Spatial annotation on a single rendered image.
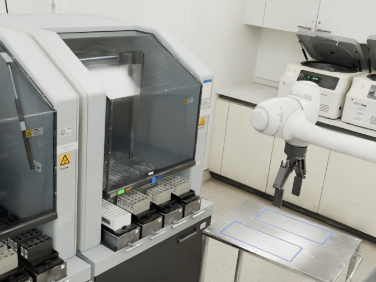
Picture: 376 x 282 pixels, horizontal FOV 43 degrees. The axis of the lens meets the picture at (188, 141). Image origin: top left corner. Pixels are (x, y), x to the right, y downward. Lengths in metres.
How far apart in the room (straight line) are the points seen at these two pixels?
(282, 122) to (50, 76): 0.90
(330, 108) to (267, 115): 2.60
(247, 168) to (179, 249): 2.08
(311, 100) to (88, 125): 0.86
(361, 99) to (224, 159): 1.45
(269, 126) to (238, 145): 3.08
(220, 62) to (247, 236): 2.53
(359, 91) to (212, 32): 1.34
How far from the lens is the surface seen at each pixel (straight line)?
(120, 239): 2.15
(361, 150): 1.45
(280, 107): 1.44
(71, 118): 1.86
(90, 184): 2.03
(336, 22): 4.24
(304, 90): 1.57
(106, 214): 2.20
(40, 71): 1.90
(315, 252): 2.21
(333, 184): 4.13
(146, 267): 2.39
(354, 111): 3.94
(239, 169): 4.55
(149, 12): 3.65
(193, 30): 4.08
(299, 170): 1.73
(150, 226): 2.28
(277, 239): 2.24
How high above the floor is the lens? 1.91
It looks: 19 degrees down
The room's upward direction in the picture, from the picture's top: 6 degrees clockwise
